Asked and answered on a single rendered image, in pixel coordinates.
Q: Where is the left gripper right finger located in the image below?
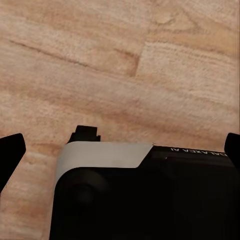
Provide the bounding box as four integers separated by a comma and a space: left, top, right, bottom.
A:
224, 133, 240, 173

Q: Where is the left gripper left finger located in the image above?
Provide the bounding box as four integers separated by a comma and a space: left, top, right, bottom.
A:
0, 133, 26, 193

